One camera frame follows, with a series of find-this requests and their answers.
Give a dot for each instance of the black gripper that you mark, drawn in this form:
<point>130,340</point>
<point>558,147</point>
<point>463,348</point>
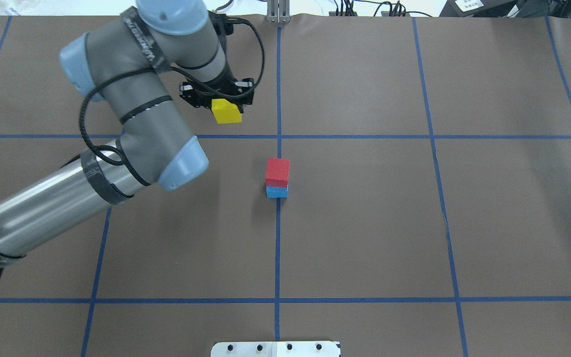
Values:
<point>224,81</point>

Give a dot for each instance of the yellow wooden block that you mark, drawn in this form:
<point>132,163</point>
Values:
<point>226,112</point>

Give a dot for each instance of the red wooden block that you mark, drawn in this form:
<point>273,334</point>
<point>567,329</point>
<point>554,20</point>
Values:
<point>277,172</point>

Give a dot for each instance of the blue wooden block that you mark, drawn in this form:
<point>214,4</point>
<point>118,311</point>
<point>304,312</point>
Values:
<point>276,192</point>

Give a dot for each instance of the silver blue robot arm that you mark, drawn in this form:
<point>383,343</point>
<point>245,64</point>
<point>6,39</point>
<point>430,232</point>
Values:
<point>133,132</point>

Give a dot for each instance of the grey aluminium frame post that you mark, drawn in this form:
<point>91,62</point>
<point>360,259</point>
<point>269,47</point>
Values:
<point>278,11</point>

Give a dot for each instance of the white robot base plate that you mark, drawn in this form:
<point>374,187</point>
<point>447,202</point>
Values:
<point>277,349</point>

